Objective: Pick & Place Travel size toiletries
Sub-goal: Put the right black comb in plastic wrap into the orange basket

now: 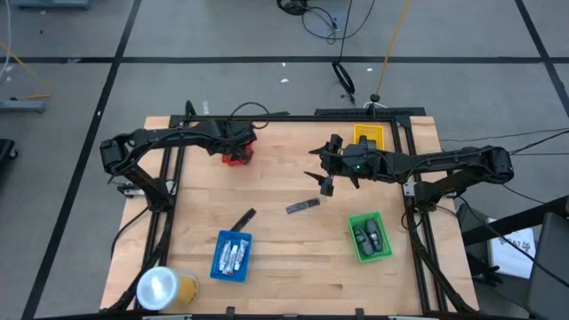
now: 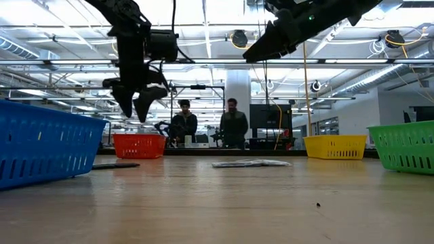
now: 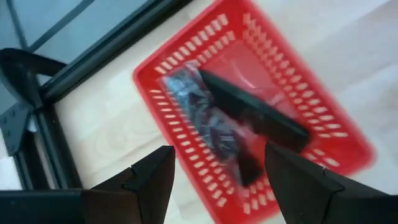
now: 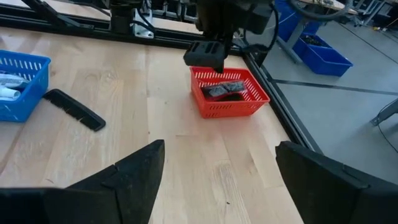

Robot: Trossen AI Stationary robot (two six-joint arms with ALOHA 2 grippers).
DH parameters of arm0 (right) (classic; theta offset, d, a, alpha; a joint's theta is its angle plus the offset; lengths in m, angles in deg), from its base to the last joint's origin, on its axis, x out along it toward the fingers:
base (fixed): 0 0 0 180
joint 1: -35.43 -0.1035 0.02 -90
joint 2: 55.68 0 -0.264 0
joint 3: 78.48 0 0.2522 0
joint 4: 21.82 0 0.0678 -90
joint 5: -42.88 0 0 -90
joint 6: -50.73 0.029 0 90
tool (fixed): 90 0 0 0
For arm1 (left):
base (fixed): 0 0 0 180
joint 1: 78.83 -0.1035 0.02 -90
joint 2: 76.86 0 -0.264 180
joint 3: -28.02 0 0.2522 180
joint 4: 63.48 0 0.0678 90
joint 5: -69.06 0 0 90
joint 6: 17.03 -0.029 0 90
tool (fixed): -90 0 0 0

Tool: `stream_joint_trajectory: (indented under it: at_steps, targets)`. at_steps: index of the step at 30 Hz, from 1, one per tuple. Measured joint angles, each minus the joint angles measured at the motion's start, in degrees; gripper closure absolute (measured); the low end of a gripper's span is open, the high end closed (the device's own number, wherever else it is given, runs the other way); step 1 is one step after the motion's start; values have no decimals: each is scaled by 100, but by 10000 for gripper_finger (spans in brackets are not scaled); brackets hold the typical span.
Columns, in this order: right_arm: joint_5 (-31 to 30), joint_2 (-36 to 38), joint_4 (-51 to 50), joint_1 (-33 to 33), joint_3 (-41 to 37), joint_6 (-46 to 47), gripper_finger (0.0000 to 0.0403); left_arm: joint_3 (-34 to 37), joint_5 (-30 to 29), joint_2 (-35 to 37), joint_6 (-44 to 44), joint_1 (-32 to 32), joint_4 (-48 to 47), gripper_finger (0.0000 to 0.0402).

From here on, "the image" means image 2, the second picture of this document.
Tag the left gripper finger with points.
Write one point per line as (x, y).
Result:
(124, 100)
(146, 100)

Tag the green plastic basket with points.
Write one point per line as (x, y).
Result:
(407, 149)

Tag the yellow plastic basket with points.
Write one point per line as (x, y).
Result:
(335, 147)

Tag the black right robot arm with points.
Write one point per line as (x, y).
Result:
(359, 8)

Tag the person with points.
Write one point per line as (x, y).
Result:
(234, 127)
(183, 127)

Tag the black plastic comb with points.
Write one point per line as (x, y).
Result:
(125, 165)

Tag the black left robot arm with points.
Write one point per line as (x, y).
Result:
(129, 20)

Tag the red plastic basket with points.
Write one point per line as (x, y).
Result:
(139, 146)

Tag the blue plastic basket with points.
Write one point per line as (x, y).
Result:
(40, 145)

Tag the black background robot arm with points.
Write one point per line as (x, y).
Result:
(217, 137)
(164, 130)

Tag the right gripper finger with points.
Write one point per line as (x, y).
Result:
(271, 39)
(271, 53)

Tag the black wall screen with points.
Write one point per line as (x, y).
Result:
(424, 114)

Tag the black background rig frame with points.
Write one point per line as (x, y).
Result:
(197, 87)

